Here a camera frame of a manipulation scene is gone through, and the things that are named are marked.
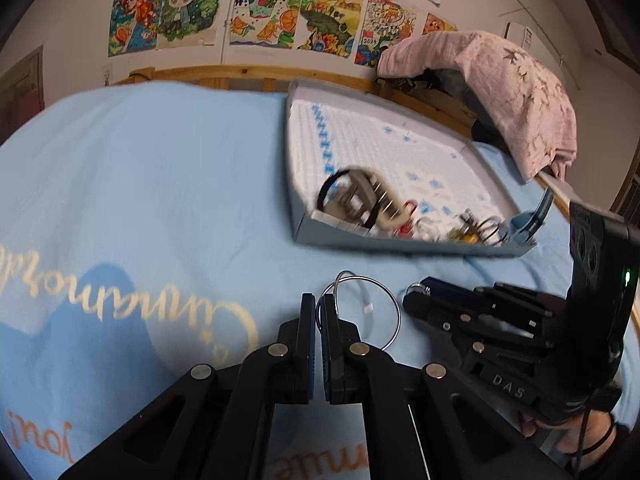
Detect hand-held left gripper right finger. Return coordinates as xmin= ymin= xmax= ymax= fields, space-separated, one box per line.
xmin=319 ymin=294 xmax=572 ymax=480

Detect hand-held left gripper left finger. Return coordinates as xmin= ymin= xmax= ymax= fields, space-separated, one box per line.
xmin=57 ymin=294 xmax=317 ymax=480

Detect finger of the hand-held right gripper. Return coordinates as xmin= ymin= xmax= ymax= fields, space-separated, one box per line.
xmin=402 ymin=292 xmax=553 ymax=353
xmin=419 ymin=275 xmax=553 ymax=318

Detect linked silver hoops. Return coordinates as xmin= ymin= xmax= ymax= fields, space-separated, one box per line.
xmin=322 ymin=270 xmax=402 ymax=352

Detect brown orange bead hair tie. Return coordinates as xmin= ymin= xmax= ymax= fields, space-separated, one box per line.
xmin=448 ymin=208 xmax=505 ymax=247

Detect grey jewelry tray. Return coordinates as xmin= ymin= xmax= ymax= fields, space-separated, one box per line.
xmin=285 ymin=77 xmax=539 ymax=260

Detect black hair tie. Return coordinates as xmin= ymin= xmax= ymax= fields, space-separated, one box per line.
xmin=316 ymin=167 xmax=382 ymax=228

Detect person's right hand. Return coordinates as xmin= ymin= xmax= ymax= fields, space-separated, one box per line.
xmin=519 ymin=400 xmax=627 ymax=467

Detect small red accessory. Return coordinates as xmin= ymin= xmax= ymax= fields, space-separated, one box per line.
xmin=398 ymin=199 xmax=420 ymax=236

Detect beige hair claw clip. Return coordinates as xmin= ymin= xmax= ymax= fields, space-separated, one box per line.
xmin=324 ymin=172 xmax=417 ymax=237

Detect pink floral blanket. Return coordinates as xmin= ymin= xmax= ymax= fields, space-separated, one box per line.
xmin=377 ymin=30 xmax=579 ymax=184

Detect blue printed bedsheet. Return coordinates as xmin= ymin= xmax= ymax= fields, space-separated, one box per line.
xmin=0 ymin=81 xmax=640 ymax=480

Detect white air conditioner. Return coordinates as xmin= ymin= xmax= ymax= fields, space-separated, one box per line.
xmin=504 ymin=21 xmax=538 ymax=53

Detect black cable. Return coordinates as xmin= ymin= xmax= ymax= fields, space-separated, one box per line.
xmin=569 ymin=394 xmax=619 ymax=480

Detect group of colourful wall drawings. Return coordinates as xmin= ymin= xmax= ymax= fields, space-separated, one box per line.
xmin=107 ymin=0 xmax=459 ymax=69

